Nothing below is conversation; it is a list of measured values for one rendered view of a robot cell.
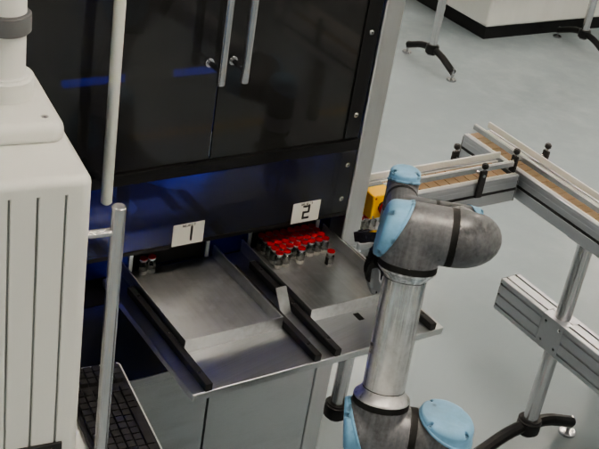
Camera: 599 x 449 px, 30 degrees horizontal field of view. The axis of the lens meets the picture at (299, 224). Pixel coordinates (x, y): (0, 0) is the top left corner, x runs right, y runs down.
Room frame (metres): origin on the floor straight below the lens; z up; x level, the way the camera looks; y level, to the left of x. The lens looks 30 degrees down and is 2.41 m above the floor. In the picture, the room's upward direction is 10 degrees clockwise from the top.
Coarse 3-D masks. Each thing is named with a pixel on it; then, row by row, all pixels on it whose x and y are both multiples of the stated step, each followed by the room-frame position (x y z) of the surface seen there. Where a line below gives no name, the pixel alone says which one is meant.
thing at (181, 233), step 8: (184, 224) 2.30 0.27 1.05; (192, 224) 2.31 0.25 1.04; (200, 224) 2.33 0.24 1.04; (176, 232) 2.29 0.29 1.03; (184, 232) 2.30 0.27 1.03; (200, 232) 2.33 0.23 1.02; (176, 240) 2.29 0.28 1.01; (184, 240) 2.30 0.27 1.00; (192, 240) 2.32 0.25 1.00; (200, 240) 2.33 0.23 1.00
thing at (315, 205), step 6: (294, 204) 2.49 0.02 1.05; (300, 204) 2.50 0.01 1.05; (306, 204) 2.51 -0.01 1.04; (312, 204) 2.52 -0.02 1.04; (318, 204) 2.54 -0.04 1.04; (294, 210) 2.49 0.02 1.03; (300, 210) 2.50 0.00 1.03; (306, 210) 2.51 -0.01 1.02; (312, 210) 2.53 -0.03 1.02; (318, 210) 2.54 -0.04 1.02; (294, 216) 2.49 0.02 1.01; (300, 216) 2.51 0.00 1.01; (312, 216) 2.53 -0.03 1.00; (294, 222) 2.50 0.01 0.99; (300, 222) 2.51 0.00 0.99
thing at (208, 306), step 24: (192, 264) 2.39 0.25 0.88; (216, 264) 2.41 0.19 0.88; (144, 288) 2.25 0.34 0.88; (168, 288) 2.27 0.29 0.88; (192, 288) 2.29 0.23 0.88; (216, 288) 2.30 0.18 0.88; (240, 288) 2.32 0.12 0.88; (168, 312) 2.17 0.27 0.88; (192, 312) 2.18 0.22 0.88; (216, 312) 2.20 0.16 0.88; (240, 312) 2.22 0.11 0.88; (264, 312) 2.24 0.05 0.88; (192, 336) 2.09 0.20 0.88; (216, 336) 2.07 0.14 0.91; (240, 336) 2.11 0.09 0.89
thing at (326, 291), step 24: (336, 240) 2.60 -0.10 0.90; (264, 264) 2.41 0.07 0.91; (312, 264) 2.49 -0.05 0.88; (336, 264) 2.51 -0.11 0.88; (360, 264) 2.51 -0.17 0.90; (288, 288) 2.31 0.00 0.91; (312, 288) 2.38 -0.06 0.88; (336, 288) 2.40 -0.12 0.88; (360, 288) 2.41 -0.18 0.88; (312, 312) 2.23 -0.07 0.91; (336, 312) 2.28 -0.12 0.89
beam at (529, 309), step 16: (512, 288) 3.10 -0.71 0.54; (528, 288) 3.11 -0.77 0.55; (496, 304) 3.15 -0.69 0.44; (512, 304) 3.10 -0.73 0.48; (528, 304) 3.05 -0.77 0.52; (544, 304) 3.03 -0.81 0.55; (512, 320) 3.07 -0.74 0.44; (528, 320) 3.02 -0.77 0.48; (544, 320) 2.98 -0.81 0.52; (576, 320) 2.97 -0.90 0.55; (528, 336) 3.01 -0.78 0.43; (544, 336) 2.96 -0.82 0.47; (560, 336) 2.91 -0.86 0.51; (576, 336) 2.87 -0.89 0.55; (592, 336) 2.89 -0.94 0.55; (560, 352) 2.90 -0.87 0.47; (576, 352) 2.85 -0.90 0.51; (592, 352) 2.81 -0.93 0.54; (576, 368) 2.84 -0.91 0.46; (592, 368) 2.80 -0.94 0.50; (592, 384) 2.78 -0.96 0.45
